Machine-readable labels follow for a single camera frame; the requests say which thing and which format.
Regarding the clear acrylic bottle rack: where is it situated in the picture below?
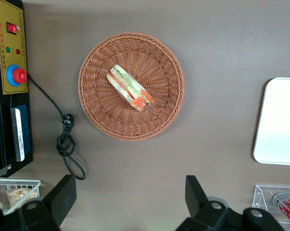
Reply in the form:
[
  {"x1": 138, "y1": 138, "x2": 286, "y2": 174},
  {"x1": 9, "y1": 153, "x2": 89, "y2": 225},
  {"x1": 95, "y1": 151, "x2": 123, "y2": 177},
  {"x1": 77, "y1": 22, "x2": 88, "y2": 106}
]
[{"x1": 252, "y1": 184, "x2": 290, "y2": 231}]

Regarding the triangle sandwich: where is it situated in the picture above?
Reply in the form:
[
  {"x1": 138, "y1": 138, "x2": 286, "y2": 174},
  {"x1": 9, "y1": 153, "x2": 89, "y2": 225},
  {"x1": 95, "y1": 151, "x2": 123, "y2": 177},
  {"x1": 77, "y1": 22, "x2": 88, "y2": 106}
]
[{"x1": 106, "y1": 64, "x2": 156, "y2": 112}]

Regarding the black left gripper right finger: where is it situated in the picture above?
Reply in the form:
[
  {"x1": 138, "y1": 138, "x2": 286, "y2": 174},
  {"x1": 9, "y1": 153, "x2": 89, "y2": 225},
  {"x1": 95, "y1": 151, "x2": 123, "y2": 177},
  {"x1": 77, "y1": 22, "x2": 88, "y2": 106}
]
[{"x1": 175, "y1": 175, "x2": 230, "y2": 231}]

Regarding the cream plastic serving tray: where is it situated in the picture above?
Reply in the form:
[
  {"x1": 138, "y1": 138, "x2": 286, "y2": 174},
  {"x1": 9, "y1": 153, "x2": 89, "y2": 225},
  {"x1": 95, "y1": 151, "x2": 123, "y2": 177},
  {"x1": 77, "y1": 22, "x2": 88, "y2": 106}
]
[{"x1": 252, "y1": 77, "x2": 290, "y2": 166}]

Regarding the black sealing machine yellow panel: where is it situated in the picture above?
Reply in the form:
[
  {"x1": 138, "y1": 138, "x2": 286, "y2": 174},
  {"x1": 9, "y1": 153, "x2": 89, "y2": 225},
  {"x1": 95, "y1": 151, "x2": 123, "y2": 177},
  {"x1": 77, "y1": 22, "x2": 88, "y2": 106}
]
[{"x1": 0, "y1": 0, "x2": 34, "y2": 179}]

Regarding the white wire rack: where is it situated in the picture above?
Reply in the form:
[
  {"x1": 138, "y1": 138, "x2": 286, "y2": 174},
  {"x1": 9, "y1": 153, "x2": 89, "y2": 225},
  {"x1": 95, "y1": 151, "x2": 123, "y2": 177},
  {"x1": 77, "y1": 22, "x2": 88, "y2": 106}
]
[{"x1": 0, "y1": 179, "x2": 42, "y2": 215}]

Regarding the black power cable with plug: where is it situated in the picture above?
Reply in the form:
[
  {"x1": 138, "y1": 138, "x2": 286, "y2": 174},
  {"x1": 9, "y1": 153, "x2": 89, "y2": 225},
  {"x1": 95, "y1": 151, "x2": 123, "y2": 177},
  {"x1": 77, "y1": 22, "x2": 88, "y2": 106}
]
[{"x1": 26, "y1": 74, "x2": 87, "y2": 180}]

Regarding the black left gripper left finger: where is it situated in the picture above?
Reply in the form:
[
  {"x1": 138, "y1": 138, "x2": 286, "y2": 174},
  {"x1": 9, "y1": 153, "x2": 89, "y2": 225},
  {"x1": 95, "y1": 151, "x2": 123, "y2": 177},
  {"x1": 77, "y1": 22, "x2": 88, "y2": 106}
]
[{"x1": 17, "y1": 174, "x2": 77, "y2": 231}]

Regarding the round brown wicker basket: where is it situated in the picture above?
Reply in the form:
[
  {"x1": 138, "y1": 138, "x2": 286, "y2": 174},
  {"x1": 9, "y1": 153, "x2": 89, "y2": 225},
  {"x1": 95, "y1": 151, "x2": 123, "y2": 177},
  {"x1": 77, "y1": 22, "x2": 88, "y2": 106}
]
[{"x1": 77, "y1": 32, "x2": 185, "y2": 141}]

